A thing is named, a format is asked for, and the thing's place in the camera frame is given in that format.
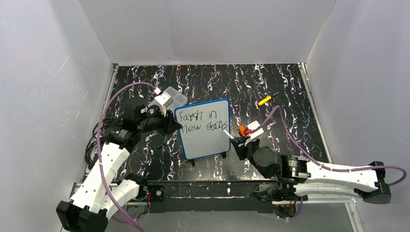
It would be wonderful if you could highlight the blue framed whiteboard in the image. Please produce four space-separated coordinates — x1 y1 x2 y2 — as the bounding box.
174 98 231 160

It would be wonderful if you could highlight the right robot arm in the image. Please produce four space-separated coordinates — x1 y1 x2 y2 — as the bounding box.
229 137 392 204

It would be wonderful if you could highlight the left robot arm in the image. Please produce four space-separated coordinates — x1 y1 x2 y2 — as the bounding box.
56 93 186 232

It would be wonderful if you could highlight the clear plastic screw box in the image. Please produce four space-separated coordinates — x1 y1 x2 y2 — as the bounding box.
164 87 188 111

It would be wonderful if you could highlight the orange handled screwdriver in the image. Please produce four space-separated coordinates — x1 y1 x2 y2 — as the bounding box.
238 125 247 137

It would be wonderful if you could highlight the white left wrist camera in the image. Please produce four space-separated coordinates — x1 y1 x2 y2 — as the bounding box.
152 92 175 117

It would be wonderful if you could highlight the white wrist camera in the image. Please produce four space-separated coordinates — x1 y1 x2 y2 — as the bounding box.
241 121 264 146
152 92 175 117

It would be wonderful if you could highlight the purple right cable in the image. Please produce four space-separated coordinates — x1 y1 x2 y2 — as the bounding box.
249 105 408 187

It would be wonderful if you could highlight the purple cable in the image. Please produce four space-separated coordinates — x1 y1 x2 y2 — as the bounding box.
94 81 161 232
249 105 408 187

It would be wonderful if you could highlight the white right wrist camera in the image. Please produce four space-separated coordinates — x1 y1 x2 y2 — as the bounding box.
241 121 264 146

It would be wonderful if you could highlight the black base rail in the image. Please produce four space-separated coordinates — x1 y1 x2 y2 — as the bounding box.
121 180 305 215

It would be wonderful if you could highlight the yellow handled tool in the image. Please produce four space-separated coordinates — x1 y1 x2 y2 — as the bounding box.
258 92 279 106

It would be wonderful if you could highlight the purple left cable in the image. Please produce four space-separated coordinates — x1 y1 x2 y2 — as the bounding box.
94 81 161 232

